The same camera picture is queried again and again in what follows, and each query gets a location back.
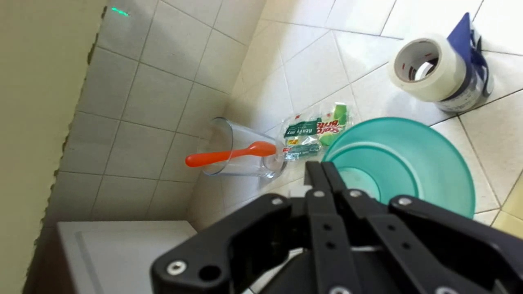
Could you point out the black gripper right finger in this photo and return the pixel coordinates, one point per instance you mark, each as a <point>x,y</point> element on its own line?
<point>390,257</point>

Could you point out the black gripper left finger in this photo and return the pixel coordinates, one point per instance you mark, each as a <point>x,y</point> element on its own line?
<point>334,263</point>

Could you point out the teal plastic cup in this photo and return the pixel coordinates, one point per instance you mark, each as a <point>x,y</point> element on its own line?
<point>390,157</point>

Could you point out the green snack packet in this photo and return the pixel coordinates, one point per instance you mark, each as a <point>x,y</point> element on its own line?
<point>310,132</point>

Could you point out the orange plastic spoon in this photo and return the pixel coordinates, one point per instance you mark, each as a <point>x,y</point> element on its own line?
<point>257,149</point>

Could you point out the clear drinking glass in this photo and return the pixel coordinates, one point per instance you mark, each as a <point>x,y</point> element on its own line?
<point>230,136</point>

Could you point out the white microwave oven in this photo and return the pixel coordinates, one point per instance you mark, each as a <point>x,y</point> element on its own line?
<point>115,257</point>

